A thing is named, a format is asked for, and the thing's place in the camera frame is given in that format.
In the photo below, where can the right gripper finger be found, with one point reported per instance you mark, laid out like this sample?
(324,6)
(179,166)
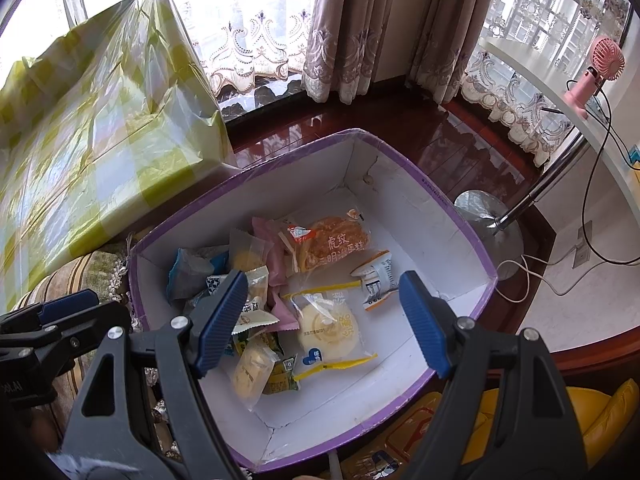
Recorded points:
(141,413)
(535,432)

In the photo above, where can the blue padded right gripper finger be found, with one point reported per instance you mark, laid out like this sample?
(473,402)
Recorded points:
(32,318)

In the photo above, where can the pink purple snack wrapper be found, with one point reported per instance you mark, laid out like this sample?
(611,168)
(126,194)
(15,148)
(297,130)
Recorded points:
(267,231)

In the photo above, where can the grey white barcode snack pack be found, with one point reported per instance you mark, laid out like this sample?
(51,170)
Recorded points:
(377,279)

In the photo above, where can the round white cheese bun pack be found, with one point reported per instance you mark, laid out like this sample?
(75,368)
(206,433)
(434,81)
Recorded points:
(329,335)

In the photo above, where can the brown bread bun pack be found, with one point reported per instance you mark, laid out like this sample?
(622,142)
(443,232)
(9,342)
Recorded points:
(327,240)

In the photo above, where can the clear pack yellow cookies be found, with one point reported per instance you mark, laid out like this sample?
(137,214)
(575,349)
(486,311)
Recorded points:
(247,252)

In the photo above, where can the striped beige sofa cushion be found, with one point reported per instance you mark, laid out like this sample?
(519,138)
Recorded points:
(51,419)

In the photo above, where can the green checkered plastic tablecloth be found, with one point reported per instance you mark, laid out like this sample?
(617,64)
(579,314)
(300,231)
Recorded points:
(112,120)

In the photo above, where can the chrome table leg base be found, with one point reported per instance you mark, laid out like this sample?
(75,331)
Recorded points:
(497,224)

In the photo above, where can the purple white cardboard box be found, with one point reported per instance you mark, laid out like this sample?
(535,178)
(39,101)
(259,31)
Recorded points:
(404,212)

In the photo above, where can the white lace sheer curtain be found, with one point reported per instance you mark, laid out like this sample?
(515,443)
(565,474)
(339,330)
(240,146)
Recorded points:
(475,50)

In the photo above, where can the pink desk fan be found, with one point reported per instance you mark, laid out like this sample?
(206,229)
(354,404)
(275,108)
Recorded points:
(606,62)

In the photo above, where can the pink floral curtain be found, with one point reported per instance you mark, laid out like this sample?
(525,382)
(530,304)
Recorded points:
(395,25)

